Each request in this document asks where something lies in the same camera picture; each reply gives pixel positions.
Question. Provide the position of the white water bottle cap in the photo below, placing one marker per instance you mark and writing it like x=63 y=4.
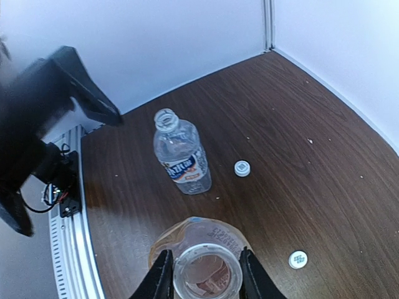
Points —
x=242 y=168

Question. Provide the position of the front aluminium rail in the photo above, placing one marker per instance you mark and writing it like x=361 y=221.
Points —
x=75 y=268

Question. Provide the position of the clear water bottle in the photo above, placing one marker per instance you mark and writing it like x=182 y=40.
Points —
x=178 y=148

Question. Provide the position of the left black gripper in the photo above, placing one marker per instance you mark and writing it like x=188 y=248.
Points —
x=30 y=106

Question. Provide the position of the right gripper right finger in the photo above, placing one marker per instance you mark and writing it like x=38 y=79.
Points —
x=257 y=284

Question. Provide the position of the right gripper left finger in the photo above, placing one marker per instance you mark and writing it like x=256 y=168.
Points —
x=158 y=282

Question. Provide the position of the amber tea bottle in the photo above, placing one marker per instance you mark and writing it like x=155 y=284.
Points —
x=206 y=256

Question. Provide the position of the white tea bottle cap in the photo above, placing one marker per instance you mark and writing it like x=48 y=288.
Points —
x=298 y=259

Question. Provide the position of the left aluminium frame post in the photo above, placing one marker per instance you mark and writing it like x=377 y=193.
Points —
x=269 y=24

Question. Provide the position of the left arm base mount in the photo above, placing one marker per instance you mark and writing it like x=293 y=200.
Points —
x=60 y=168

